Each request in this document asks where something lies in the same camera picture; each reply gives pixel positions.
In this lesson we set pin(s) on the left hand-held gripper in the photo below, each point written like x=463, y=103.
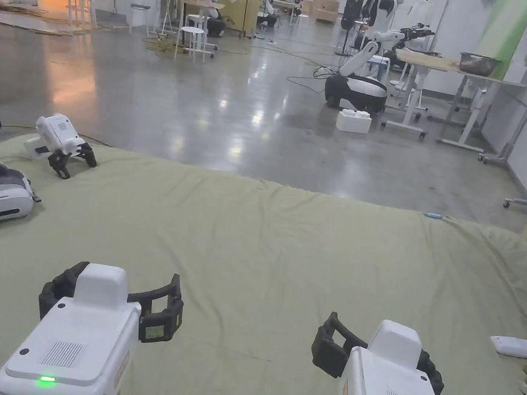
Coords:
x=68, y=355

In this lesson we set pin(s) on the spare hand-held gripper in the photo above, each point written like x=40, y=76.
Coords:
x=56, y=133

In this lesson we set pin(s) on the white wheeled robot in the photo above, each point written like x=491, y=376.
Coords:
x=359, y=84

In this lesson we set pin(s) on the bed with pale green sheet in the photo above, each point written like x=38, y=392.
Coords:
x=259, y=252

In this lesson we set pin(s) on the white robot with black base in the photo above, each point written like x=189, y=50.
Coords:
x=215, y=26
x=267, y=20

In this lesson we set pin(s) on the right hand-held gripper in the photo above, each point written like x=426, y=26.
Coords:
x=389, y=390

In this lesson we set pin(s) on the white foam box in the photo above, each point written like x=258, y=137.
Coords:
x=354, y=122

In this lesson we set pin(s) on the white hand controller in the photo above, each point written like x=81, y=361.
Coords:
x=518, y=347

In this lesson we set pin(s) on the cardboard carton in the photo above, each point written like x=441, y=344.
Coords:
x=325, y=8

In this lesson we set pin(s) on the white headset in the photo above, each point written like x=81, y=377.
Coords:
x=2, y=206

